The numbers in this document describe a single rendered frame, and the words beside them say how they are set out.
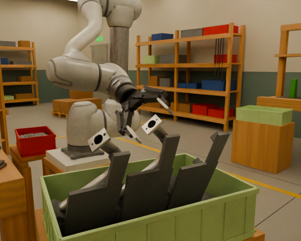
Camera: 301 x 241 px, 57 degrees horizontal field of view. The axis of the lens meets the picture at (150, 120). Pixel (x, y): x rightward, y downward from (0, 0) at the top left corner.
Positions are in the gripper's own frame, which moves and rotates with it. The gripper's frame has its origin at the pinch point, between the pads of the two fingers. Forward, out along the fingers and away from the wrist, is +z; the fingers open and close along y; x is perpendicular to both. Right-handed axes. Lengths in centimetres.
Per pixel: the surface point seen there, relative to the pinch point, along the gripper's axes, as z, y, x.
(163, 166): 7.0, -6.2, 9.3
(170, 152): 7.0, -1.7, 6.7
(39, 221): -15, -54, 12
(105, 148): 6.8, -12.5, -10.5
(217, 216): 21.3, -4.1, 25.7
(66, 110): -603, -156, 308
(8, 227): -27, -71, 14
